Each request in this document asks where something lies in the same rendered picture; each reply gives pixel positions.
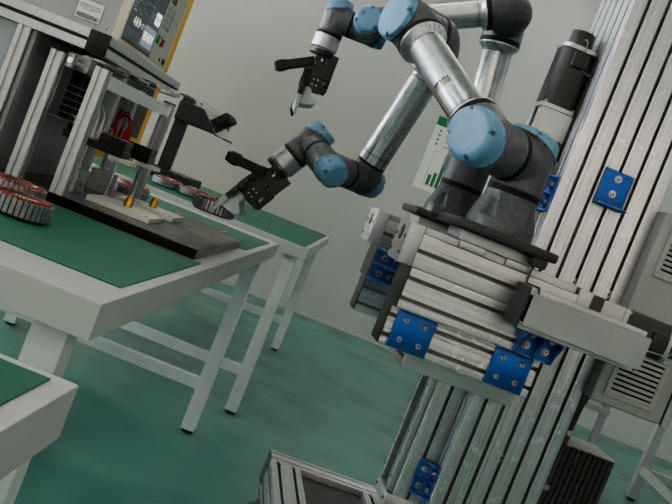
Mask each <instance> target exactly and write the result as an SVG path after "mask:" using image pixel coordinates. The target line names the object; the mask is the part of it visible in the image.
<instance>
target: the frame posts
mask: <svg viewBox="0 0 672 504"><path fill-rule="evenodd" d="M51 47H52V48H51V50H50V53H49V55H48V58H47V61H46V63H45V66H44V69H43V71H42V74H41V77H40V79H39V82H38V85H37V87H36V90H35V93H34V95H33V98H32V101H31V103H30V106H29V109H28V111H27V114H26V117H25V119H24V122H23V125H22V127H21V130H20V133H19V135H18V138H17V141H16V143H15V146H14V149H13V151H12V154H11V157H10V159H9V162H8V165H7V167H6V170H5V173H6V174H9V175H13V176H16V177H18V178H21V179H23V176H24V174H25V171H26V168H27V166H28V163H29V160H30V158H31V155H32V152H33V150H34V147H35V144H36V142H37V139H38V136H39V134H40V131H41V128H42V126H43V123H44V120H45V118H46V115H47V112H48V110H49V107H50V104H51V102H52V99H53V96H54V94H55V91H56V88H57V86H58V83H59V80H60V78H61V75H62V72H63V70H64V67H65V66H64V63H65V61H66V58H67V55H68V52H66V51H64V50H62V49H59V48H57V47H54V46H51ZM113 72H114V71H113V70H111V69H110V68H107V67H105V66H102V65H100V64H96V67H95V69H94V72H93V74H92V77H91V80H90V82H89V85H88V88H87V90H86V93H85V96H84V98H83V101H82V104H81V106H80V109H79V112H78V114H77V117H76V120H75V122H74V125H73V127H72V130H71V133H70V135H69V138H68V141H67V143H66V146H65V149H64V151H63V154H62V157H61V159H60V162H59V165H58V167H57V170H56V173H55V175H54V178H53V180H52V183H51V186H50V188H49V191H50V192H52V193H56V194H57V195H60V196H67V193H68V190H69V188H70V185H71V182H72V180H73V177H74V174H75V172H76V169H77V166H78V164H79V161H80V159H81V156H82V153H83V151H84V148H85V145H86V143H87V140H88V137H89V135H90V132H91V129H92V127H93V124H94V122H95V119H96V116H97V114H98V111H99V108H100V106H101V103H102V100H103V98H104V95H105V93H106V90H107V87H108V85H109V82H110V79H111V77H112V74H113ZM163 103H164V104H166V105H167V106H169V110H168V112H167V115H166V117H165V116H162V115H160V114H159V115H158V117H157V120H156V123H155V125H154V128H153V130H152V133H151V136H150V138H149V141H148V144H147V147H149V148H152V149H154V150H157V151H158V152H159V149H160V147H161V144H162V141H163V139H164V136H165V134H166V131H167V128H168V126H169V123H170V120H171V118H172V115H173V113H174V110H175V107H176V105H175V104H173V103H170V102H168V101H165V100H164V102H163ZM137 106H138V104H136V103H134V102H132V101H130V100H128V99H126V100H125V102H124V105H123V107H122V111H125V112H129V113H130V115H131V119H133V117H134V114H135V112H136V109H137ZM140 169H141V166H139V167H138V170H137V172H136V175H135V178H134V180H133V183H132V185H131V188H130V191H129V193H128V196H129V195H131V192H132V190H133V187H134V184H135V182H136V179H137V177H138V174H139V171H140ZM150 173H151V170H149V169H147V168H144V170H143V172H142V175H141V177H140V180H139V183H138V185H137V188H136V190H135V193H134V196H133V197H134V198H137V199H139V200H140V199H141V196H142V194H143V191H144V188H145V186H146V183H147V180H148V178H149V175H150Z"/></svg>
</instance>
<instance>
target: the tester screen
mask: <svg viewBox="0 0 672 504"><path fill-rule="evenodd" d="M168 3H169V0H136V1H135V3H134V6H133V8H132V11H131V14H130V16H129V19H128V22H127V24H126V27H127V25H129V26H130V27H131V28H132V29H134V30H135V31H136V32H138V33H139V34H140V35H141V36H140V39H139V41H137V40H136V39H134V38H133V37H132V36H130V35H129V34H128V33H126V32H125V30H124V32H123V36H125V37H126V38H127V39H129V40H130V41H132V42H133V43H134V44H136V45H137V46H139V47H140V48H141V49H143V50H144V51H146V52H147V53H148V54H149V53H150V52H149V51H148V50H147V49H145V48H144V47H143V46H141V45H140V44H139V43H140V40H141V37H142V35H143V32H144V29H145V27H146V24H147V25H148V26H150V27H151V28H152V29H153V30H154V31H156V32H158V29H159V28H158V27H157V26H156V25H155V24H153V23H152V22H151V21H150V20H149V17H150V14H151V11H152V9H153V8H154V9H156V10H157V11H158V12H159V13H160V14H161V15H162V16H164V13H165V11H166V8H167V5H168ZM135 15H137V16H138V17H140V18H141V19H142V22H141V25H140V28H139V30H138V29H137V28H136V27H135V26H133V25H132V23H133V20H134V18H135ZM126 27H125V29H126Z"/></svg>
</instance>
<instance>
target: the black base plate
mask: <svg viewBox="0 0 672 504"><path fill-rule="evenodd" d="M53 178H54V175H49V174H41V173H33V172H25V174H24V176H23V179H25V180H26V181H30V182H32V183H34V184H37V185H39V186H41V187H42V188H44V189H45V191H46V192H47V196H46V199H45V200H46V201H48V202H50V203H52V204H55V205H57V206H60V207H62V208H65V209H67V210H70V211H72V212H75V213H77V214H80V215H82V216H85V217H87V218H90V219H92V220H95V221H97V222H100V223H102V224H105V225H108V226H110V227H113V228H115V229H118V230H120V231H123V232H125V233H128V234H130V235H133V236H135V237H138V238H140V239H143V240H145V241H148V242H150V243H153V244H155V245H158V246H160V247H163V248H165V249H168V250H170V251H173V252H175V253H178V254H180V255H183V256H185V257H188V258H190V259H193V260H195V259H199V258H203V257H206V256H210V255H214V254H218V253H222V252H225V251H229V250H233V249H237V248H239V245H240V242H241V241H240V240H237V239H235V238H232V237H230V236H227V235H225V234H222V233H220V232H217V231H215V230H212V229H210V228H207V227H205V226H202V225H200V224H197V223H195V222H192V221H190V220H187V219H185V220H184V222H172V223H171V222H169V221H166V220H164V222H163V223H151V224H147V223H144V222H142V221H139V220H137V219H134V218H132V217H129V216H127V215H124V214H122V213H119V212H117V211H114V210H112V209H109V208H107V207H104V206H102V205H99V204H97V203H94V202H92V201H89V200H87V199H86V196H87V194H94V195H103V194H102V193H99V192H97V191H94V190H92V189H89V188H87V187H84V189H83V192H71V191H69V190H68V193H67V196H60V195H57V194H56V193H52V192H50V191H49V188H50V186H51V183H52V180H53ZM23 179H22V180H23ZM107 196H110V197H112V198H115V199H116V198H117V196H124V197H128V196H127V195H125V194H122V193H120V192H117V191H115V190H113V192H112V194H107Z"/></svg>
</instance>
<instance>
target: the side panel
mask: <svg viewBox="0 0 672 504"><path fill-rule="evenodd" d="M32 33H33V29H32V28H30V27H27V26H24V25H22V24H19V23H16V22H14V21H11V20H8V19H6V18H3V17H1V16H0V119H1V116H2V113H3V111H4V108H5V105H6V103H7V100H8V97H9V95H10V92H11V89H12V87H13V84H14V81H15V79H16V76H17V73H18V71H19V68H20V65H21V62H22V60H23V57H24V54H25V52H26V49H27V46H28V44H29V41H30V38H31V36H32Z"/></svg>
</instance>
